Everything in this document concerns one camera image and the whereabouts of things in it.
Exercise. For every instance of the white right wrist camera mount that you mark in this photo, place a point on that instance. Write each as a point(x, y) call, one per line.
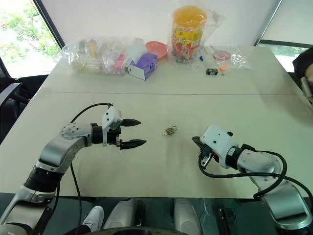
point(217, 142)

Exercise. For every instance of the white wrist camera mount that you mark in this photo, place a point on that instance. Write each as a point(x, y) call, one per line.
point(217, 142)
point(111, 120)

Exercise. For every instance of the white shoe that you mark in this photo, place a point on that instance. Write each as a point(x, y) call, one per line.
point(94, 218)

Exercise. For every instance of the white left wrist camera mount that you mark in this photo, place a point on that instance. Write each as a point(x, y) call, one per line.
point(111, 120)

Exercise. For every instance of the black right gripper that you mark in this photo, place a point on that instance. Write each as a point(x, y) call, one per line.
point(206, 155)

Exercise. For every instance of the small orange plastic pieces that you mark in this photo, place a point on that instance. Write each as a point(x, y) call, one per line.
point(224, 67)

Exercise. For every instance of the pink plastic bowl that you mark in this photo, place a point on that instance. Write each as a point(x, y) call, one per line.
point(157, 49)

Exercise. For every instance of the small brass padlock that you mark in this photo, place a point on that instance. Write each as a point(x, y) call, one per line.
point(172, 130)

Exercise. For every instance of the large clear plastic bag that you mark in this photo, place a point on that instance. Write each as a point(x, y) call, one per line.
point(97, 56)

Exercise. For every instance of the silver robot leg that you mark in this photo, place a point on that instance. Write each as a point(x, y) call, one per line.
point(185, 215)
point(122, 214)

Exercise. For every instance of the person's dark-sleeved arm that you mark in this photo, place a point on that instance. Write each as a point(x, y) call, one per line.
point(304, 62)

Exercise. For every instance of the white plastic bottle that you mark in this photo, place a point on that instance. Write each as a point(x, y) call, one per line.
point(135, 49)

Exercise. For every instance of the clear bag around jar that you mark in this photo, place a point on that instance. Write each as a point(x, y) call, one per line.
point(215, 19)

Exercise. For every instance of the yellow bottle in bag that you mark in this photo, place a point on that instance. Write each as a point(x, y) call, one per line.
point(93, 47)

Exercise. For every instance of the round pink lid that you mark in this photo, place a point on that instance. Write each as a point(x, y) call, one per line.
point(222, 54)

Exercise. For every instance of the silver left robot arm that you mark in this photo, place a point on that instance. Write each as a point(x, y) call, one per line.
point(61, 149)

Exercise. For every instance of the candy jar with orange lid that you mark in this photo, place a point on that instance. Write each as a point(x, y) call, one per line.
point(188, 34)

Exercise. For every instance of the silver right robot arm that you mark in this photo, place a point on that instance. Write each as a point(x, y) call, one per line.
point(276, 193)

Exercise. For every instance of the flat clear plastic bag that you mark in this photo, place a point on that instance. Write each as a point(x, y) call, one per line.
point(237, 58)

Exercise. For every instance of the small black box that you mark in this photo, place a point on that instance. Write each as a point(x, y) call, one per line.
point(212, 71)

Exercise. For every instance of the black office chair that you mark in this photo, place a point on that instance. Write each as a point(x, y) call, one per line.
point(14, 95)

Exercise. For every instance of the silver wristwatch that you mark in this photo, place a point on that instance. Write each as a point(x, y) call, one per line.
point(306, 86)

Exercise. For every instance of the pink item in bag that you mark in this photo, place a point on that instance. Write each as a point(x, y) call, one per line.
point(119, 62)

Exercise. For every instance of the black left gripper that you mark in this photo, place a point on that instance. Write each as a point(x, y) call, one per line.
point(113, 137)

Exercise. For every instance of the purple and white box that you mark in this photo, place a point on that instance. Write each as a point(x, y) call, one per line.
point(143, 66)

